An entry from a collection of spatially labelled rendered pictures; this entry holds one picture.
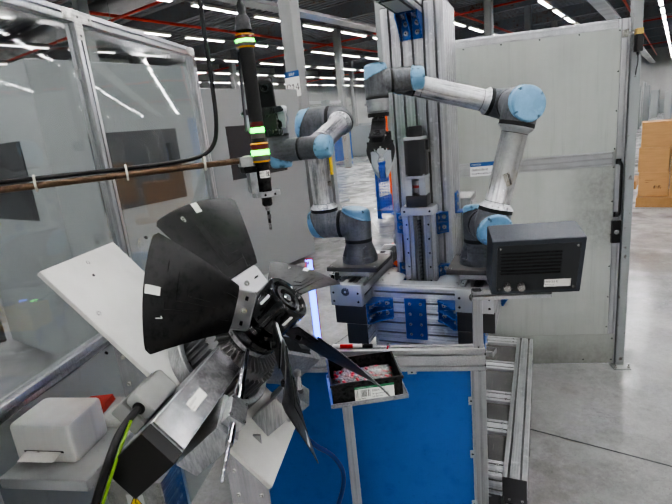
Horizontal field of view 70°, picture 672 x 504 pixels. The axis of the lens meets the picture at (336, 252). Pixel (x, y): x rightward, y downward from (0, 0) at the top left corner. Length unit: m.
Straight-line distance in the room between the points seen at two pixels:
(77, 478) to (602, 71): 2.90
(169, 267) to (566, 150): 2.47
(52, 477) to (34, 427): 0.13
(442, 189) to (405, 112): 0.35
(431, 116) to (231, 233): 1.07
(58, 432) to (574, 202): 2.69
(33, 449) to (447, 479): 1.31
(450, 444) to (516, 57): 2.05
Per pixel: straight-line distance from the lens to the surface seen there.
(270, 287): 1.10
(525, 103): 1.69
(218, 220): 1.25
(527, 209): 3.03
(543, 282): 1.57
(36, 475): 1.46
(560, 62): 3.02
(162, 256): 0.95
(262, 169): 1.16
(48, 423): 1.42
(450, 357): 1.64
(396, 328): 2.03
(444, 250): 2.09
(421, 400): 1.74
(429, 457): 1.88
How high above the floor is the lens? 1.59
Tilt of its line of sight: 14 degrees down
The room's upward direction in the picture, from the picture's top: 6 degrees counter-clockwise
